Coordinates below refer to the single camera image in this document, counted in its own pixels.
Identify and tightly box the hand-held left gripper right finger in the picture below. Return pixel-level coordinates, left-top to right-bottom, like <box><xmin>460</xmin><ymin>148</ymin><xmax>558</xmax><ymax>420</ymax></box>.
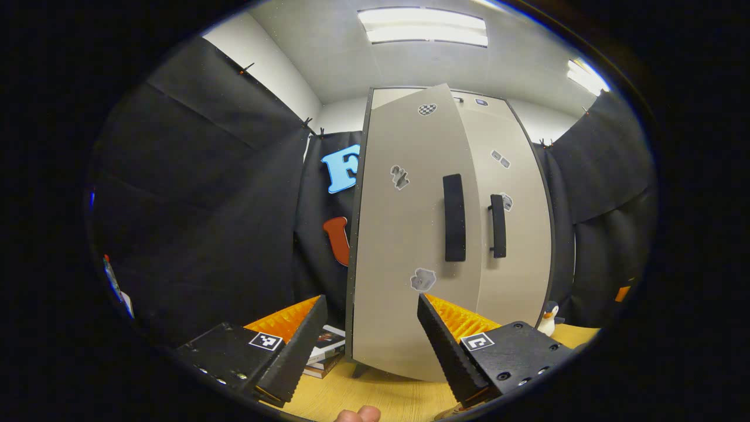
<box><xmin>417</xmin><ymin>292</ymin><xmax>579</xmax><ymax>410</ymax></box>

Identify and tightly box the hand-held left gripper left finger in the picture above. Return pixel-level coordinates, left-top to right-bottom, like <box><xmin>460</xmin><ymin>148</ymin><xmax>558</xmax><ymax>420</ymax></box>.
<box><xmin>172</xmin><ymin>294</ymin><xmax>329</xmax><ymax>409</ymax></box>

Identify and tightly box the grey cabinet door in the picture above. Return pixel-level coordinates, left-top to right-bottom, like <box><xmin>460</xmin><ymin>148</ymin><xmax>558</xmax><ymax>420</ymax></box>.
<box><xmin>451</xmin><ymin>91</ymin><xmax>554</xmax><ymax>329</ymax></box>
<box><xmin>349</xmin><ymin>83</ymin><xmax>488</xmax><ymax>383</ymax></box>

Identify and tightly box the grey cabinet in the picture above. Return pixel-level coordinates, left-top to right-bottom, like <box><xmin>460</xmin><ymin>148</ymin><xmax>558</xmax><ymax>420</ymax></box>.
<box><xmin>344</xmin><ymin>86</ymin><xmax>557</xmax><ymax>379</ymax></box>

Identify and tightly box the grey cabinet drawer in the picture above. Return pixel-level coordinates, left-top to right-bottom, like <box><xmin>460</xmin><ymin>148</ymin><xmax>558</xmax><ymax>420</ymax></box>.
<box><xmin>451</xmin><ymin>91</ymin><xmax>508</xmax><ymax>113</ymax></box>

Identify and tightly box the small stack of books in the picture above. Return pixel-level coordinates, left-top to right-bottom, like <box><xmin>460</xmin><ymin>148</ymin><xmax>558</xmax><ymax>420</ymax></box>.
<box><xmin>303</xmin><ymin>325</ymin><xmax>347</xmax><ymax>380</ymax></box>

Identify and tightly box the penguin plush toy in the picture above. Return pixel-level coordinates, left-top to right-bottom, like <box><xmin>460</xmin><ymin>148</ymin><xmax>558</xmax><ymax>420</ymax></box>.
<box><xmin>537</xmin><ymin>300</ymin><xmax>565</xmax><ymax>338</ymax></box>

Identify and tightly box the black backdrop cloth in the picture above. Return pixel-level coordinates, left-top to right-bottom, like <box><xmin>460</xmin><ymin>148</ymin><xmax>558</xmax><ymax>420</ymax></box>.
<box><xmin>87</xmin><ymin>34</ymin><xmax>658</xmax><ymax>348</ymax></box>

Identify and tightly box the small ceiling light panel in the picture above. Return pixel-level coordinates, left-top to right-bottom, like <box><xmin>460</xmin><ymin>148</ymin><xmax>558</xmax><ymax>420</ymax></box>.
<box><xmin>566</xmin><ymin>57</ymin><xmax>611</xmax><ymax>98</ymax></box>

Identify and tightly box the large ceiling light panel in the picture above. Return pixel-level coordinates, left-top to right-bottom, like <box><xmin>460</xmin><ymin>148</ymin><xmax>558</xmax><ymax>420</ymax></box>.
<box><xmin>357</xmin><ymin>6</ymin><xmax>489</xmax><ymax>48</ymax></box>

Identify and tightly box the black door handle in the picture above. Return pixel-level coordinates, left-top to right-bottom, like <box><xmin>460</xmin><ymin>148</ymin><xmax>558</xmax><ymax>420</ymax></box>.
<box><xmin>487</xmin><ymin>193</ymin><xmax>508</xmax><ymax>260</ymax></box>
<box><xmin>442</xmin><ymin>173</ymin><xmax>467</xmax><ymax>263</ymax></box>

